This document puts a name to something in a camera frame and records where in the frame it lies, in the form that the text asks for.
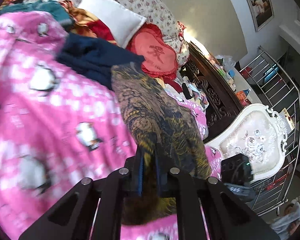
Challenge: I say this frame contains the dark gold patterned garment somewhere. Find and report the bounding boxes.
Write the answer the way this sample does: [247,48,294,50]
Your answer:
[111,62,211,226]

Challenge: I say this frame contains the colourful clothes pile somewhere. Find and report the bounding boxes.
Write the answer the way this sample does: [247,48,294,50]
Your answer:
[162,76,209,111]

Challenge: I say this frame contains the white ornate chair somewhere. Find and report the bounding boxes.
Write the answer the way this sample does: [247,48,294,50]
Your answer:
[207,103,288,181]

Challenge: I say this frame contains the dark carved wooden headboard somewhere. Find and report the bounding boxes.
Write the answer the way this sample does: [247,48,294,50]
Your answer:
[180,44,243,142]

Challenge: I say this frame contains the pink penguin blanket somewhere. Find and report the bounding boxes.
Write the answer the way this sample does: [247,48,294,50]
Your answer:
[0,10,223,240]

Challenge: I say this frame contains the metal stair railing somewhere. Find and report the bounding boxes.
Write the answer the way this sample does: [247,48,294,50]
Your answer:
[239,46,300,216]

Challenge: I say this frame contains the cluttered items on shelf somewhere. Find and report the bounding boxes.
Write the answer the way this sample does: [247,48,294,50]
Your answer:
[207,54,252,107]

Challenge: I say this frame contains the red heart pillow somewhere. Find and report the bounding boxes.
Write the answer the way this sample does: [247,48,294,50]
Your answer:
[126,23,178,80]

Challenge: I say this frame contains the navy blue sweater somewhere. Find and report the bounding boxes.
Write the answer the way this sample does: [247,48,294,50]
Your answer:
[55,33,144,90]

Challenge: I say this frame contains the white pillow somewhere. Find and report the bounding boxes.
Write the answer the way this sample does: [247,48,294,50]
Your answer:
[78,0,147,48]

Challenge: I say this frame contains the red gold blanket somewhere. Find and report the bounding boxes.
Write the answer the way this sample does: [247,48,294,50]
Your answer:
[59,0,117,45]

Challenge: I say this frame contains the teal knit sweater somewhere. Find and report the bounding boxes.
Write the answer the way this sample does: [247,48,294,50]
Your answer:
[0,0,74,31]

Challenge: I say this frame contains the framed wall picture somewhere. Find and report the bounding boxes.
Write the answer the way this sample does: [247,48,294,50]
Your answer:
[247,0,274,32]

